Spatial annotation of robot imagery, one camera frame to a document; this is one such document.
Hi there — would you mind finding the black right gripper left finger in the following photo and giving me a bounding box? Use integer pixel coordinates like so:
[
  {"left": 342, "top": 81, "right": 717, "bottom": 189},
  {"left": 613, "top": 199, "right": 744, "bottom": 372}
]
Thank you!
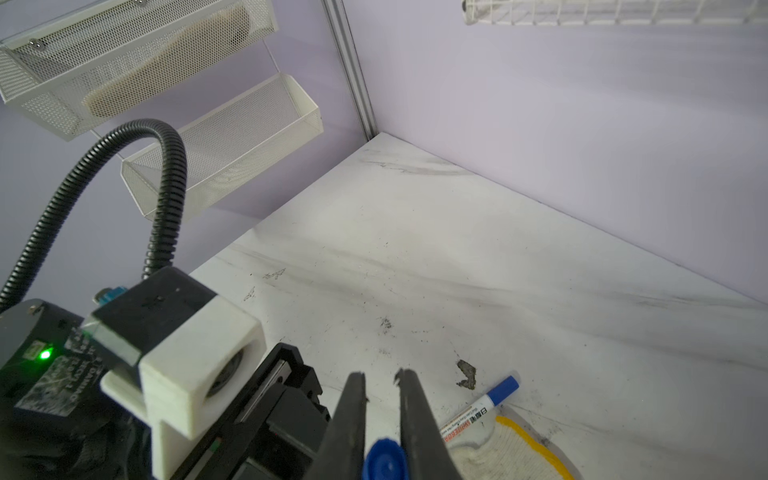
[{"left": 304, "top": 372, "right": 368, "bottom": 480}]

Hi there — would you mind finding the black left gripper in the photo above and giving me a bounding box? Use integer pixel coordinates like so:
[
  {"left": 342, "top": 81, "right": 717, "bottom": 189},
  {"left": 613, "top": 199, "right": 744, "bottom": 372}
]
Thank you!
[{"left": 1, "top": 299, "right": 330, "bottom": 479}]

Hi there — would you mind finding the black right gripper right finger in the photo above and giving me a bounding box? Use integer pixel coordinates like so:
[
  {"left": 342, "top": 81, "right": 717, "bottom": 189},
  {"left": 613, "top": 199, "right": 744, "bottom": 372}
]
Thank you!
[{"left": 395, "top": 369, "right": 462, "bottom": 480}]

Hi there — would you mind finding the white marker pen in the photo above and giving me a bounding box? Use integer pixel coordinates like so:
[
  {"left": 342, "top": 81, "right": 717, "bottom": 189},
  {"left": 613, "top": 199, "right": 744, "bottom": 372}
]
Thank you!
[{"left": 440, "top": 376, "right": 519, "bottom": 444}]

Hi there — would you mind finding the white knit glove on table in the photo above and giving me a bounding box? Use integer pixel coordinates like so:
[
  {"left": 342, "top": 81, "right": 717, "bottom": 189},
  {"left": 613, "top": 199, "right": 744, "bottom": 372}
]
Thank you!
[{"left": 448, "top": 416, "right": 574, "bottom": 480}]

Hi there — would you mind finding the lower white mesh shelf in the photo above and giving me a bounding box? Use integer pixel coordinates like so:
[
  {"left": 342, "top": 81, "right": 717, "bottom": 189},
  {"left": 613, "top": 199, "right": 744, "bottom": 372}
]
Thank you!
[{"left": 119, "top": 71, "right": 325, "bottom": 220}]

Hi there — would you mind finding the white mesh shelf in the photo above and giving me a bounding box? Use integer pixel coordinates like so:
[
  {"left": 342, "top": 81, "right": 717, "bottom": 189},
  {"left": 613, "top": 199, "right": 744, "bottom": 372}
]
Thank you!
[
  {"left": 1, "top": 1, "right": 278, "bottom": 140},
  {"left": 119, "top": 71, "right": 325, "bottom": 220}
]

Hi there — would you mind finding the upper white mesh shelf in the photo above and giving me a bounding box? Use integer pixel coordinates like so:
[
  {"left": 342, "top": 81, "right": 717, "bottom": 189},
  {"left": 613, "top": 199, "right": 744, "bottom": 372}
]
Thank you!
[{"left": 1, "top": 1, "right": 278, "bottom": 140}]

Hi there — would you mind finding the beige cloth in shelf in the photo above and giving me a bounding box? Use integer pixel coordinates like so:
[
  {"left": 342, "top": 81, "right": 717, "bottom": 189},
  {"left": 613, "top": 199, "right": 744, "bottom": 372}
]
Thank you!
[{"left": 83, "top": 4, "right": 251, "bottom": 118}]

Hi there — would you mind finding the black corrugated cable left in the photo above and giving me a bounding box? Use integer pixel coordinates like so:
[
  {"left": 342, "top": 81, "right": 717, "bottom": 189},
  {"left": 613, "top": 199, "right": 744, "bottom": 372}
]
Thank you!
[{"left": 0, "top": 118, "right": 189, "bottom": 313}]

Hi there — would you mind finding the white wire wall basket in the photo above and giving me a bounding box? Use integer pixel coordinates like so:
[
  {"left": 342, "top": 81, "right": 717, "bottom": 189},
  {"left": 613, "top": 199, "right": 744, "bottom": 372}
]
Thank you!
[{"left": 460, "top": 0, "right": 767, "bottom": 26}]

